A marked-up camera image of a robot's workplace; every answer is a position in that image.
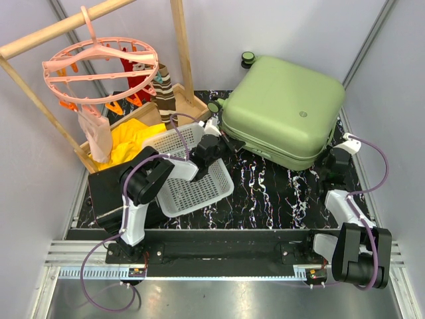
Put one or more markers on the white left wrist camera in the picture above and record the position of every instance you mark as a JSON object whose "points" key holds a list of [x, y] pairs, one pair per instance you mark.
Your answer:
{"points": [[210, 127]]}

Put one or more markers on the orange clothespin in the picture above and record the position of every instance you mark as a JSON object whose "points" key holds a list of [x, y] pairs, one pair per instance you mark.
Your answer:
{"points": [[114, 107]]}

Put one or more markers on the red garment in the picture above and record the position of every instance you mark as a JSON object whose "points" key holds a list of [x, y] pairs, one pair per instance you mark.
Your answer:
{"points": [[140, 97]]}

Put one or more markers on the green hard-shell suitcase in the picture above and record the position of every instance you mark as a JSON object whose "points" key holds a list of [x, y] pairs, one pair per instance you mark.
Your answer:
{"points": [[281, 111]]}

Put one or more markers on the yellow shorts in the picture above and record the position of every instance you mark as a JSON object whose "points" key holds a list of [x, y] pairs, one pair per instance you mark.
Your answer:
{"points": [[127, 141]]}

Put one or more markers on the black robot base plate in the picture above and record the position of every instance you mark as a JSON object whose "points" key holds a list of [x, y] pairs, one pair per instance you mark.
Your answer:
{"points": [[232, 255]]}

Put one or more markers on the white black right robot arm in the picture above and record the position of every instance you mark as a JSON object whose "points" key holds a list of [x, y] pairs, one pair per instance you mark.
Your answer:
{"points": [[352, 226]]}

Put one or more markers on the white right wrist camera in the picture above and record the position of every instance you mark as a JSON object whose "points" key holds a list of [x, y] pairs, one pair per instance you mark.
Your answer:
{"points": [[350, 144]]}

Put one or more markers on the brown striped sock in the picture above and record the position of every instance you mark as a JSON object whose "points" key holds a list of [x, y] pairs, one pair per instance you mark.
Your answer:
{"points": [[165, 98]]}

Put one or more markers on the pink round clip hanger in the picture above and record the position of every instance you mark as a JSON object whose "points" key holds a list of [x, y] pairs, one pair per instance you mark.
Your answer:
{"points": [[97, 60]]}

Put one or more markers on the white plastic mesh basket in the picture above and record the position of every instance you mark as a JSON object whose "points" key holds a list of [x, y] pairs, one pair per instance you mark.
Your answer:
{"points": [[181, 194]]}

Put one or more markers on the wooden clothes rack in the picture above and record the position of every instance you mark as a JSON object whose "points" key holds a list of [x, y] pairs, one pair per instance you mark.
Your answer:
{"points": [[188, 107]]}

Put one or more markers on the aluminium frame rail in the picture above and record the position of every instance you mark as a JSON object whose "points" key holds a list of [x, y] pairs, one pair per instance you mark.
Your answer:
{"points": [[77, 283]]}

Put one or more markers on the black box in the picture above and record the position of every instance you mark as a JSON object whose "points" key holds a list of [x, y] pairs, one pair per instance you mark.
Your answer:
{"points": [[106, 190]]}

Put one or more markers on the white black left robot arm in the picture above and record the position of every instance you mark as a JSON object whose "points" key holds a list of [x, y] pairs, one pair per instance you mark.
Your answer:
{"points": [[202, 156]]}

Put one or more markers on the teal clothespin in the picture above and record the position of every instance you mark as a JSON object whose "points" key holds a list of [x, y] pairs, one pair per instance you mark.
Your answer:
{"points": [[158, 78]]}

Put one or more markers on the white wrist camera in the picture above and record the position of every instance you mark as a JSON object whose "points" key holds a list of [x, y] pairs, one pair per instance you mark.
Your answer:
{"points": [[350, 144], [210, 127]]}

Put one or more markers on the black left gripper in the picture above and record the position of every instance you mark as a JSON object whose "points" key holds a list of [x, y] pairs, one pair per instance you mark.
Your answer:
{"points": [[230, 143]]}

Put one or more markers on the pale pink garment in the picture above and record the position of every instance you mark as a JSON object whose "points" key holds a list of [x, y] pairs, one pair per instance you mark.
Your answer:
{"points": [[98, 134]]}

